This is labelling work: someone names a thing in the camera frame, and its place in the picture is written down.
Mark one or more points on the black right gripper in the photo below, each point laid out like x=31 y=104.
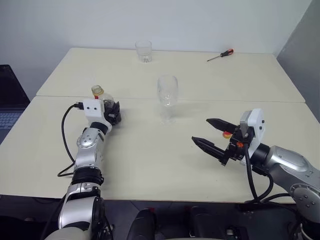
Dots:
x=236 y=147

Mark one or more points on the dark laptop computer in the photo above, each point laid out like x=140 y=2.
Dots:
x=11 y=95

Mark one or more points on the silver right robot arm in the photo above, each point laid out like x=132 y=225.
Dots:
x=287 y=160

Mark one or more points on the dark rounded shape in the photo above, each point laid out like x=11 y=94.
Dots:
x=143 y=225

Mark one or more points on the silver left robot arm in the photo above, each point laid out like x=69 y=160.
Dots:
x=87 y=155

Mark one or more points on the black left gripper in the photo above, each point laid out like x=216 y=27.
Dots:
x=111 y=120

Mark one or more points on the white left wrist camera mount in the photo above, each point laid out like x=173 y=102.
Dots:
x=93 y=111

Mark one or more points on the clear wine glass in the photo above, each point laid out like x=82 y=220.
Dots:
x=167 y=100

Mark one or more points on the clear plastic drink bottle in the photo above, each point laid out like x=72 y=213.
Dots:
x=97 y=90

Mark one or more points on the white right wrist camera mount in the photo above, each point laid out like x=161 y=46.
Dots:
x=257 y=120

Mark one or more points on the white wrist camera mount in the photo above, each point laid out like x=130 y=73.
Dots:
x=93 y=111
x=257 y=120

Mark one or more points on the clear glass tumbler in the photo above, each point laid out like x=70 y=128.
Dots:
x=143 y=48

